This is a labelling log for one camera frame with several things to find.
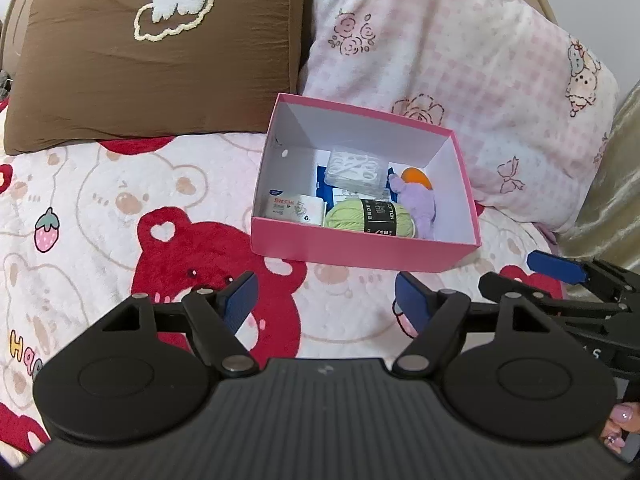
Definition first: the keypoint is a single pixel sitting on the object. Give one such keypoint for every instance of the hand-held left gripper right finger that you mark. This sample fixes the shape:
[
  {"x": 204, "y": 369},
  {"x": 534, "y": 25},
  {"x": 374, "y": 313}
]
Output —
[{"x": 410, "y": 302}]

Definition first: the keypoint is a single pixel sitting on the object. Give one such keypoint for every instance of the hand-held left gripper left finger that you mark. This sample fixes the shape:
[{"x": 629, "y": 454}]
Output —
[{"x": 240, "y": 302}]

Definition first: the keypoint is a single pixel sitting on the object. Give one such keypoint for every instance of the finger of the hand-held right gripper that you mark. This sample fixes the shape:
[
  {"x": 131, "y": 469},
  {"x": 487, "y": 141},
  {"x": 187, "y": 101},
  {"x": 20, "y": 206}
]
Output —
[
  {"x": 530, "y": 295},
  {"x": 555, "y": 265}
]

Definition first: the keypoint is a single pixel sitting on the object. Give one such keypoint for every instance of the pink cardboard box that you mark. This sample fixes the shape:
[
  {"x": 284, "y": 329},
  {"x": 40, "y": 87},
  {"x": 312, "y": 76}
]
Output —
[{"x": 350, "y": 247}]

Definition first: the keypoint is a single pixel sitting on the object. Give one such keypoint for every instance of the purple plush toy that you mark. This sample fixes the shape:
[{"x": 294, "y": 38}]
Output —
[{"x": 420, "y": 205}]

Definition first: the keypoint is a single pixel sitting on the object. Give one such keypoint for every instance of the green yarn ball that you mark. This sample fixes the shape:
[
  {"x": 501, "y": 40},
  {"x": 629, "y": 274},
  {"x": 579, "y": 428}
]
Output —
[{"x": 345, "y": 217}]

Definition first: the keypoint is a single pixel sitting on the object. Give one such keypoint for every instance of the white wet wipes pack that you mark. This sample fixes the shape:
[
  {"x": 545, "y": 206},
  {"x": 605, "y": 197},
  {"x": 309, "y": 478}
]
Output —
[{"x": 295, "y": 207}]

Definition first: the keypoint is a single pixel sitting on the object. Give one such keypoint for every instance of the orange makeup sponge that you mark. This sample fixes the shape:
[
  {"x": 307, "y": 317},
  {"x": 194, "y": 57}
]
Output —
[{"x": 417, "y": 176}]

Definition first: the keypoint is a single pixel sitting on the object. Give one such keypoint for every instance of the blue tissue packet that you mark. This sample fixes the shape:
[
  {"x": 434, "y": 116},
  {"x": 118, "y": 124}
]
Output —
[{"x": 322, "y": 190}]

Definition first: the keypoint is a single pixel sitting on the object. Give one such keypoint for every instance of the clear floss picks box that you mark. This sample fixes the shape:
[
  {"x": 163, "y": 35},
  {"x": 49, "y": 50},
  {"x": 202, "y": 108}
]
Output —
[{"x": 355, "y": 167}]

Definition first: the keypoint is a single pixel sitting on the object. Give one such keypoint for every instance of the person's right hand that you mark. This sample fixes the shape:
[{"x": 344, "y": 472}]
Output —
[{"x": 625, "y": 422}]

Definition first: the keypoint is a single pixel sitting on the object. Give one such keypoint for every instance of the beige satin cloth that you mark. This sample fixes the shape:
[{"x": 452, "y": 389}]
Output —
[{"x": 610, "y": 185}]

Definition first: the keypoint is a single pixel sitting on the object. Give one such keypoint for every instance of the bear printed blanket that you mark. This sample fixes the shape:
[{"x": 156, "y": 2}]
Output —
[{"x": 90, "y": 260}]

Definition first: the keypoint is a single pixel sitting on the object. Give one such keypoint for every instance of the pink checked pillow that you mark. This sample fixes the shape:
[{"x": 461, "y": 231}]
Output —
[{"x": 475, "y": 50}]

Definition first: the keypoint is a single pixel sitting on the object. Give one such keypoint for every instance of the brown pillow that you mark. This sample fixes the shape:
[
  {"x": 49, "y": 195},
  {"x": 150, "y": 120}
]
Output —
[{"x": 100, "y": 85}]

